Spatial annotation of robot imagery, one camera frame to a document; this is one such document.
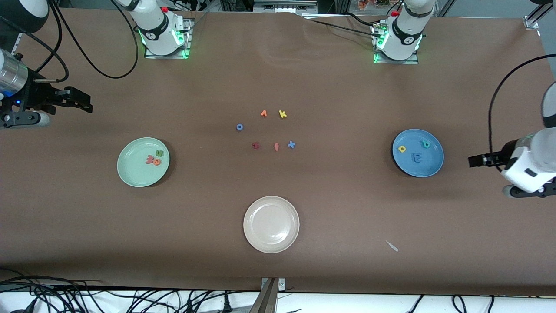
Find blue plate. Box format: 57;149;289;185
392;128;445;178

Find light green plate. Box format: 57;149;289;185
116;137;171;188

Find brown table cover sheet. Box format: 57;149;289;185
0;8;556;296

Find beige plate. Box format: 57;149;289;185
243;196;301;254

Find grey power strip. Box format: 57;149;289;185
253;0;318;13

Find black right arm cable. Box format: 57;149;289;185
33;0;139;83

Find aluminium frame profile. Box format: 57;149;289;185
523;0;556;30

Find thin black table cable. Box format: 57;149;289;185
304;17;383;39
341;12;383;27

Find tangled black cables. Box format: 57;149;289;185
0;269;261;313

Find metal table edge bracket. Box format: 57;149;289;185
250;277;286;313

